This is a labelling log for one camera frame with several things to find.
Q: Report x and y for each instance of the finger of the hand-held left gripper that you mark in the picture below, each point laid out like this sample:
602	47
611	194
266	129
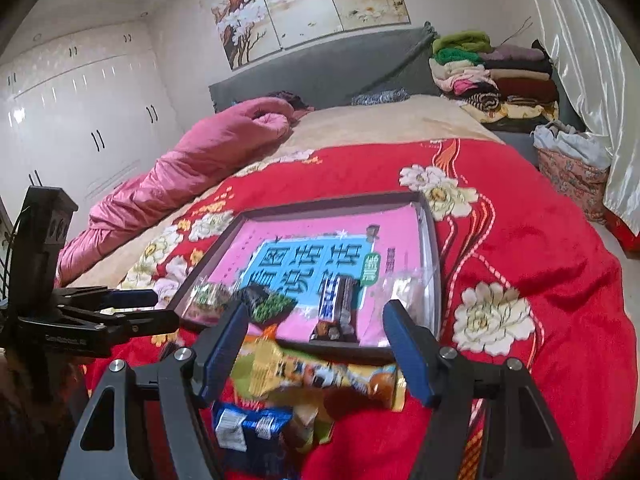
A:
132	298
145	324

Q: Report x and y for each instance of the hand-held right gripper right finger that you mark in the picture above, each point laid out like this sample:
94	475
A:
407	355

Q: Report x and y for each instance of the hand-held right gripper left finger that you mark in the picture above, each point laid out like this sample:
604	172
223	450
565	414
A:
225	345

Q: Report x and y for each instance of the clear green-printed pastry packet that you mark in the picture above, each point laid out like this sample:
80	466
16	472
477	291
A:
210	297

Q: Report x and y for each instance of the grey shallow box tray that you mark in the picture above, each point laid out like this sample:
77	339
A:
350	351

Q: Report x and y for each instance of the dark green snack packet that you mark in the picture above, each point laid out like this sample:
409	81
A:
267	305

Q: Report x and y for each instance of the clear plastic snack packet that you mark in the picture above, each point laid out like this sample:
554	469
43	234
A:
405	285

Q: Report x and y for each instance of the black chocolate bar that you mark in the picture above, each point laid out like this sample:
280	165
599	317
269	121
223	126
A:
337	305

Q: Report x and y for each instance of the blue snack packet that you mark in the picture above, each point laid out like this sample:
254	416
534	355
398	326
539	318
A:
260	425

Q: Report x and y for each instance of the long yellow cartoon snack packet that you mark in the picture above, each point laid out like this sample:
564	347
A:
320	375

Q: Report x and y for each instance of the orange rice cracker packet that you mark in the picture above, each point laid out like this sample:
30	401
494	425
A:
312	422

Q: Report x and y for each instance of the pink book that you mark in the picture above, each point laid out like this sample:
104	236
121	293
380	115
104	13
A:
300	240

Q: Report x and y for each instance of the white wardrobe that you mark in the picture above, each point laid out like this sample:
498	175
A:
100	110

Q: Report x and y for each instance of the pink quilt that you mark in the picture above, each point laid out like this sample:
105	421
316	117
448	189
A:
200	160

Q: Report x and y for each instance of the red floral blanket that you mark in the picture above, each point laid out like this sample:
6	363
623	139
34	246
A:
525	220

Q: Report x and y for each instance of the pink floral fabric bag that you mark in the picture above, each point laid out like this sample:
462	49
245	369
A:
570	185

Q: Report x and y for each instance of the beige bed sheet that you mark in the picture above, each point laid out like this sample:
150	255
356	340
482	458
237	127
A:
375	120

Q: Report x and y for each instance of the red cloth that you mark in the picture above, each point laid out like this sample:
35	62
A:
625	232

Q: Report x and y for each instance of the dark cloth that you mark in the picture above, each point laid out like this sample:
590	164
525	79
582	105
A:
295	100

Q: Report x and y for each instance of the dark patterned cushion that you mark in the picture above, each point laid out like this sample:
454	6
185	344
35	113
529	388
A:
382	96

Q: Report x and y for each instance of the pale grey cloth bundle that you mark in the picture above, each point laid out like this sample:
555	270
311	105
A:
570	142

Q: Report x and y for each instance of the stack of folded clothes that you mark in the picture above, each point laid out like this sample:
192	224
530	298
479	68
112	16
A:
500	85

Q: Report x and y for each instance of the white satin curtain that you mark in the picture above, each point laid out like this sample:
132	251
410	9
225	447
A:
600	60

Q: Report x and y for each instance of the grey upholstered bed frame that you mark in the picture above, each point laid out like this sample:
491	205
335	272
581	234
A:
325	75

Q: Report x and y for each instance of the floral wall painting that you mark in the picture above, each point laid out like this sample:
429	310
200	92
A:
310	5

